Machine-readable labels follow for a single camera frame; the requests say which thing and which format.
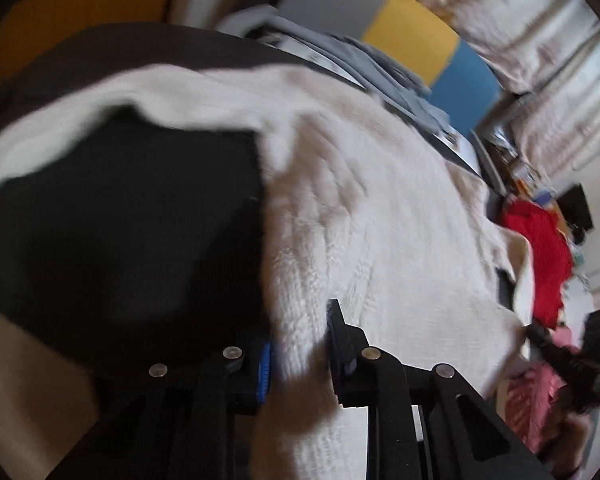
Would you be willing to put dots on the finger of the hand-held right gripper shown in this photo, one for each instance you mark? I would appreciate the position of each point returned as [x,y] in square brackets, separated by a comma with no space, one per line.
[550,346]

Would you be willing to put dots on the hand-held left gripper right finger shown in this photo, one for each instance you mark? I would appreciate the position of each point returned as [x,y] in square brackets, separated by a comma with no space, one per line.
[332,342]

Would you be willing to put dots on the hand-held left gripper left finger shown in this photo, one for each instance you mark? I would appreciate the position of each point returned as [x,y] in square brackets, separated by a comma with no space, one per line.
[263,371]

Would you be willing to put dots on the white knit sweater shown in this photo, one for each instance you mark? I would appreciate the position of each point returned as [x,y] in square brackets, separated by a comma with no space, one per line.
[380,220]

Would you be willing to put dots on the pink cloth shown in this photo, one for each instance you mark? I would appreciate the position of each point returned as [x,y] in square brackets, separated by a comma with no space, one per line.
[530,400]

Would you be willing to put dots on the red knit sweater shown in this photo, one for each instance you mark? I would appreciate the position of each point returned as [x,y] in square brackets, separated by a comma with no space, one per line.
[540,250]

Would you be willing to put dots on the black rectangular object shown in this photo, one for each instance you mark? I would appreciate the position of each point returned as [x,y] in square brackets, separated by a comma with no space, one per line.
[575,207]

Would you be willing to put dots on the white printed pillow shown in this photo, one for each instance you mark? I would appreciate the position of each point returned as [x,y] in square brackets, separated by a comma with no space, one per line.
[462,152]

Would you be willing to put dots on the grey garment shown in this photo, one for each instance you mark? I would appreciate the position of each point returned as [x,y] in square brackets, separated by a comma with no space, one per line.
[350,55]

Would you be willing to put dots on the grey yellow blue headboard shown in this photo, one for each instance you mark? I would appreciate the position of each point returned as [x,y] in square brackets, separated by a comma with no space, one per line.
[415,35]

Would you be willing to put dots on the beige patterned curtain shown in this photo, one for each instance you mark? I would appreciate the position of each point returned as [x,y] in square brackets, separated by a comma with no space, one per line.
[530,20]

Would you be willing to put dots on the wooden wardrobe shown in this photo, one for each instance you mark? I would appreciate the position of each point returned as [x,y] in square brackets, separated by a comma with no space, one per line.
[80,0]

